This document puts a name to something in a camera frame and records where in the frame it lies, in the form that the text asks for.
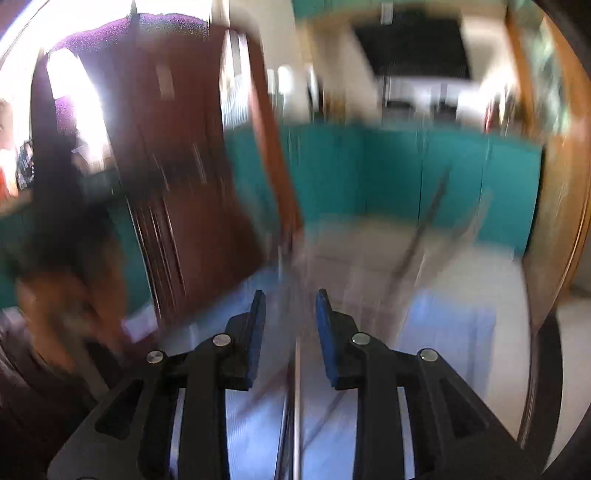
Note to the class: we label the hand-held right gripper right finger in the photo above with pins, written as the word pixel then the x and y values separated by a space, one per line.
pixel 328 341

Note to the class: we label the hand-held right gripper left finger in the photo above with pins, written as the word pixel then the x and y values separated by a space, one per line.
pixel 251 341

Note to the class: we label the white plastic utensil basket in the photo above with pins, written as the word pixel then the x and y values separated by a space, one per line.
pixel 360 272

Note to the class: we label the dark wooden chopstick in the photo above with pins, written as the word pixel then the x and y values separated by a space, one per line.
pixel 426 217

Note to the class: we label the light grey chopstick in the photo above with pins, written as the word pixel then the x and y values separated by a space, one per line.
pixel 477 212

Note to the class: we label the person's left hand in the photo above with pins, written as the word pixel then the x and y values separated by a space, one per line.
pixel 64 314

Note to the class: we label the blue striped cloth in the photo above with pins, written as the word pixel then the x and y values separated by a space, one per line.
pixel 443 332

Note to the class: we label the brown wooden chair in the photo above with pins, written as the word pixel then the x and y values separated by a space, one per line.
pixel 184 184

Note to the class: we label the teal base cabinets under stove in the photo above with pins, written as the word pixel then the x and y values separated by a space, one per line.
pixel 392 175

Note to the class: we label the black range hood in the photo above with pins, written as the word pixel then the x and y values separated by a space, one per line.
pixel 411 46

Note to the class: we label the wood framed glass door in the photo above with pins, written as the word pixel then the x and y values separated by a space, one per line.
pixel 549 115

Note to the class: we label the teal wall cabinets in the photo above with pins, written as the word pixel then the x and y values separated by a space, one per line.
pixel 332 7

